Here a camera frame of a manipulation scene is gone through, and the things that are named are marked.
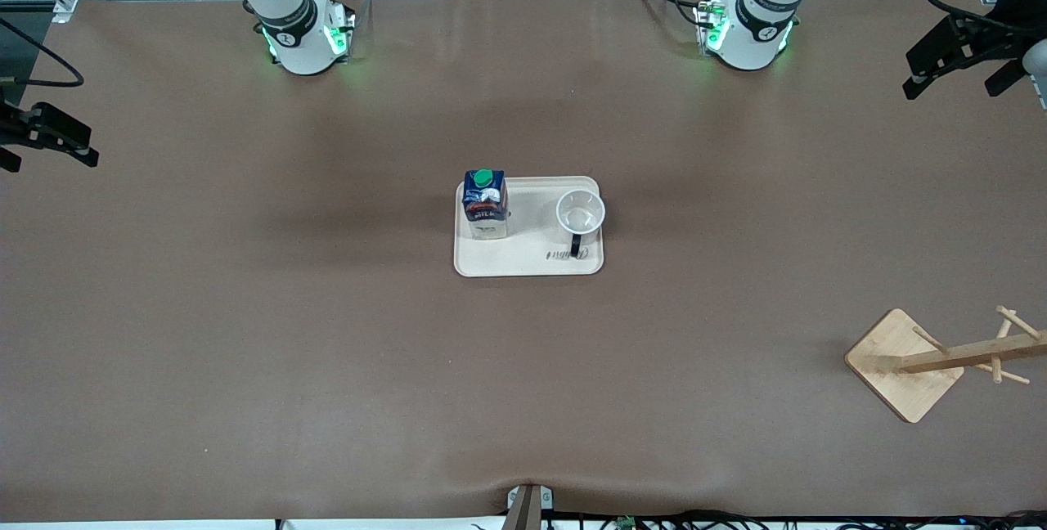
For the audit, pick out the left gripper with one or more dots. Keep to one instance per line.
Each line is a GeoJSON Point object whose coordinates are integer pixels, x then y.
{"type": "Point", "coordinates": [991, 41]}

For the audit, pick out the blue milk carton green cap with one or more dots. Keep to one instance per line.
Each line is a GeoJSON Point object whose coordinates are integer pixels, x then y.
{"type": "Point", "coordinates": [484, 207]}

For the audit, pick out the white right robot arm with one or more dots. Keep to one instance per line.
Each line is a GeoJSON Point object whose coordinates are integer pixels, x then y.
{"type": "Point", "coordinates": [298, 43]}

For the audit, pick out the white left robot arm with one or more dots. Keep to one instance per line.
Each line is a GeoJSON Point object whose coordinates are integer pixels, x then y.
{"type": "Point", "coordinates": [752, 43]}

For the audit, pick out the cream rabbit print tray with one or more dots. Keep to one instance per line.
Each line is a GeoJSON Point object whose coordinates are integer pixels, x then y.
{"type": "Point", "coordinates": [532, 256]}

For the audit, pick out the wooden mug stand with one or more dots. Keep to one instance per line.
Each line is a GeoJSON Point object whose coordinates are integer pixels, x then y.
{"type": "Point", "coordinates": [900, 379]}

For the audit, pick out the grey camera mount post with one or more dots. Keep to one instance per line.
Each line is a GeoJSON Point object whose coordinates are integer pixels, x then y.
{"type": "Point", "coordinates": [523, 514]}

